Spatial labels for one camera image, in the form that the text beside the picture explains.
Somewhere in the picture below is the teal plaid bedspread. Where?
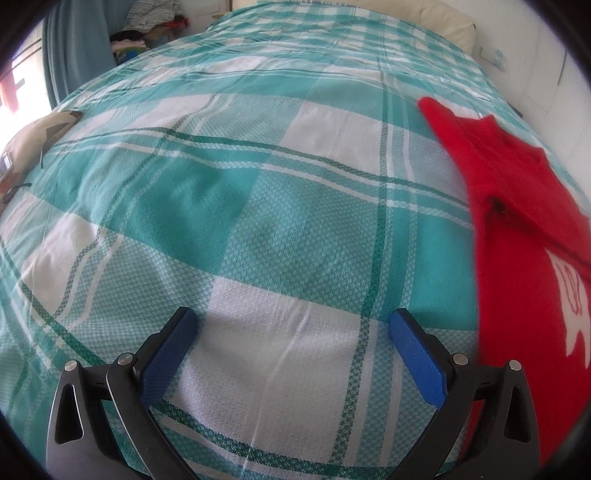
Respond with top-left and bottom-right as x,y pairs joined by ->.
0,2 -> 589,480

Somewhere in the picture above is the pile of clothes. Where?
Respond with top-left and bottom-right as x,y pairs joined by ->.
110,0 -> 192,63

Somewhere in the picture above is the cream pillow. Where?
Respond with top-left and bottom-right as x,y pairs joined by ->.
355,0 -> 476,54

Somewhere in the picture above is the red knitted sweater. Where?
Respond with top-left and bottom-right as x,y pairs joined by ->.
418,96 -> 591,469

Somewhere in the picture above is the beige cushion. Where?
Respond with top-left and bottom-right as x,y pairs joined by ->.
0,111 -> 84,204

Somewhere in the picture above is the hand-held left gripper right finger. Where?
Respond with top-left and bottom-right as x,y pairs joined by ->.
389,308 -> 541,480

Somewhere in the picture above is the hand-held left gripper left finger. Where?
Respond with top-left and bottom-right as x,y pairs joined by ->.
46,307 -> 199,480

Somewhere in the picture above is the blue curtain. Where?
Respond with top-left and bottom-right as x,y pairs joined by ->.
42,0 -> 134,104

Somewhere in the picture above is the red hanging cloth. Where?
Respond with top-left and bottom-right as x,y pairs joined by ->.
0,74 -> 26,112

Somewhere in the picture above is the white wall socket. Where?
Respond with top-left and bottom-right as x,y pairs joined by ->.
479,46 -> 506,70

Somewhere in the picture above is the white wardrobe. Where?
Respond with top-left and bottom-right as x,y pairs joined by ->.
517,18 -> 591,185

